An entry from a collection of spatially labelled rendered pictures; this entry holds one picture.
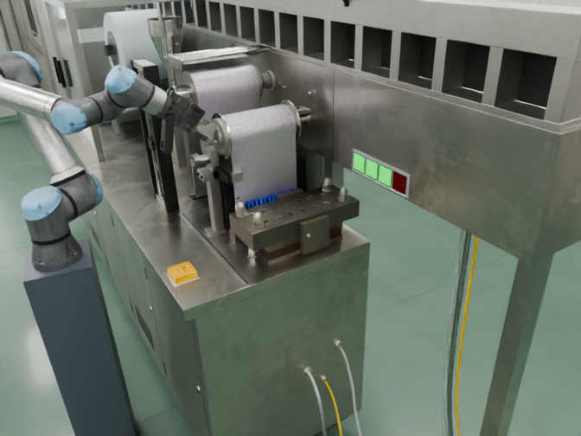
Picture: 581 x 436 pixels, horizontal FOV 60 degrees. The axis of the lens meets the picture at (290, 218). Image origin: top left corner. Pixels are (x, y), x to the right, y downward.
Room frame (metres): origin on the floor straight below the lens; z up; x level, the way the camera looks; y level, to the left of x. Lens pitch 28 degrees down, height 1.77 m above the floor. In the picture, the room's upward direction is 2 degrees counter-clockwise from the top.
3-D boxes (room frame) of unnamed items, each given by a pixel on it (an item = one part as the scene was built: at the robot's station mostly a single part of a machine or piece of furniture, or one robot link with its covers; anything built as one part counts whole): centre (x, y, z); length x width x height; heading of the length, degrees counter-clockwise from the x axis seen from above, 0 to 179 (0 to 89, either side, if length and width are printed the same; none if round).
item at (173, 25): (2.20, 0.49, 1.50); 0.14 x 0.14 x 0.06
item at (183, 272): (1.27, 0.33, 0.91); 0.07 x 0.07 x 0.02; 31
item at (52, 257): (1.39, 0.76, 0.95); 0.15 x 0.15 x 0.10
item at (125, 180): (2.36, 0.66, 0.88); 2.52 x 0.66 x 0.04; 31
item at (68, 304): (1.39, 0.76, 0.45); 0.20 x 0.20 x 0.90; 21
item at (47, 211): (1.40, 0.76, 1.07); 0.13 x 0.12 x 0.14; 154
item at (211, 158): (1.54, 0.27, 1.05); 0.06 x 0.05 x 0.31; 121
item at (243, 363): (2.36, 0.65, 0.43); 2.52 x 0.64 x 0.86; 31
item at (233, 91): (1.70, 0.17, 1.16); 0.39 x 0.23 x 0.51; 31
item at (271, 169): (1.54, 0.08, 1.11); 0.23 x 0.01 x 0.18; 121
